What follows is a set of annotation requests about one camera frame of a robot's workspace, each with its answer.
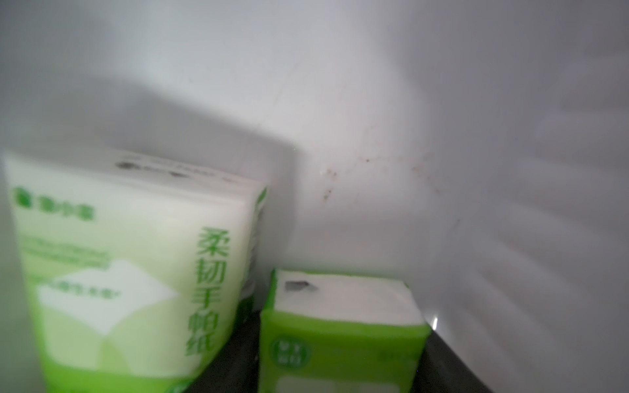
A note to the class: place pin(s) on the green tissue pack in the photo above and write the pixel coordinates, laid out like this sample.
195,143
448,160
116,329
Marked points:
137,269
322,332

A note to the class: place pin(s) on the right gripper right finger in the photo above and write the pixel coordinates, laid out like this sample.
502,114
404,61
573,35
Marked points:
440,370

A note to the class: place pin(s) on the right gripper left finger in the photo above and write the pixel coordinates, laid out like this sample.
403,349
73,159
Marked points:
236,367

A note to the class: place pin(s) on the white plastic storage box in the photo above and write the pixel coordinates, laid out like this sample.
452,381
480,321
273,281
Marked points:
477,150

